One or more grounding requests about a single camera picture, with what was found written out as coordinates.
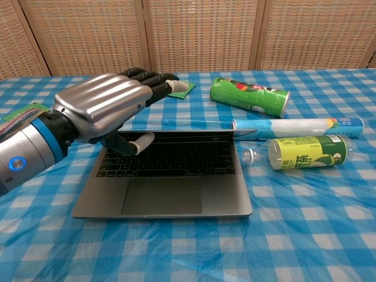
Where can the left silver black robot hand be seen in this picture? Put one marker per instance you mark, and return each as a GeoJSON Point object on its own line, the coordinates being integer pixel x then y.
{"type": "Point", "coordinates": [100, 102]}

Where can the silver laptop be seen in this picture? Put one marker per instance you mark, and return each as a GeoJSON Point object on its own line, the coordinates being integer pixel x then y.
{"type": "Point", "coordinates": [161, 194]}

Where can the woven bamboo folding screen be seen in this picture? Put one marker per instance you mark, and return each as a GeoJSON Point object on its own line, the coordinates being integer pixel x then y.
{"type": "Point", "coordinates": [199, 32]}

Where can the green chips can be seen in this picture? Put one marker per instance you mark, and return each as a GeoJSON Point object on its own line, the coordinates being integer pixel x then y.
{"type": "Point", "coordinates": [246, 95]}

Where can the blue white chips tube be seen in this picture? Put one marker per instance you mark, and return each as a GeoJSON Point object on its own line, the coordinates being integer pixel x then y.
{"type": "Point", "coordinates": [293, 127]}

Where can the blue white checked tablecloth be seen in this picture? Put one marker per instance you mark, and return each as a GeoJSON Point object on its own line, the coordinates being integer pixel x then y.
{"type": "Point", "coordinates": [264, 235]}

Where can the green label plastic bottle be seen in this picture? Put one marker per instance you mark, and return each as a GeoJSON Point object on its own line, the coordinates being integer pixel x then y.
{"type": "Point", "coordinates": [305, 152]}

